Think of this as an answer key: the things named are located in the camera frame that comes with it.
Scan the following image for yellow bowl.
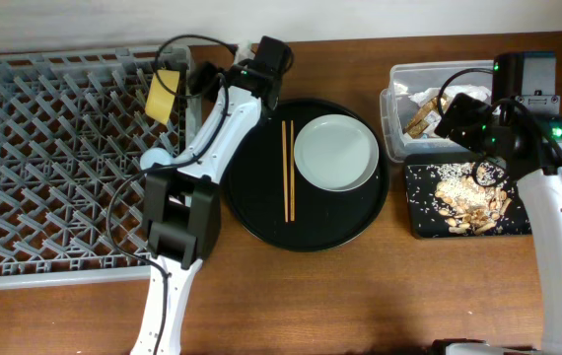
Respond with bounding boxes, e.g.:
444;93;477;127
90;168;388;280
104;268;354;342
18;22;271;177
145;69;180;125

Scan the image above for food scraps rice and peanuts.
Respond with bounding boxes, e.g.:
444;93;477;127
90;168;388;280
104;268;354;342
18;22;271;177
408;161;527;236

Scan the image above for blue plastic cup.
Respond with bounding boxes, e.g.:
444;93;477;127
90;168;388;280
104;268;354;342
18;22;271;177
139;148;173;170

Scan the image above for wooden chopstick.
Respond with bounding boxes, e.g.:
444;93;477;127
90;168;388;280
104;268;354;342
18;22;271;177
281;120;289;223
290;120;296;222

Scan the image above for pale green plate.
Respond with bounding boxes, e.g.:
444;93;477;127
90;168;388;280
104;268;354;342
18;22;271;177
294;114;380;192

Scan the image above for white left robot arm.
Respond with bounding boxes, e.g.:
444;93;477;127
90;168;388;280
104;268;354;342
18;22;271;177
132;36;294;354

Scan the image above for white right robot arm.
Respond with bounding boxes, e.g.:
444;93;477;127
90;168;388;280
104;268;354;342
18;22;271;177
436;51;562;354

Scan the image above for crumpled white paper waste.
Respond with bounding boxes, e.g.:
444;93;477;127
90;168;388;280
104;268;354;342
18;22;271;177
393;84;494;139

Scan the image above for grey dishwasher rack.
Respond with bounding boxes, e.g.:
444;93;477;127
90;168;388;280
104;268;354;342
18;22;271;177
0;46;201;290

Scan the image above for gold foil wrapper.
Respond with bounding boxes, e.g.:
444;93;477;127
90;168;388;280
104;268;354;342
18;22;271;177
403;88;441;139

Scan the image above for clear plastic bin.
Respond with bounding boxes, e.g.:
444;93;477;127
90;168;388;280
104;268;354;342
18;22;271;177
380;59;493;163

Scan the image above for black rectangular tray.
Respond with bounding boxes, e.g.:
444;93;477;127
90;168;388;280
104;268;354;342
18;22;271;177
403;150;533;241

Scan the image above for round black tray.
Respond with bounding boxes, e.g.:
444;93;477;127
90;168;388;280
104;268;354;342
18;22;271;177
223;99;389;251

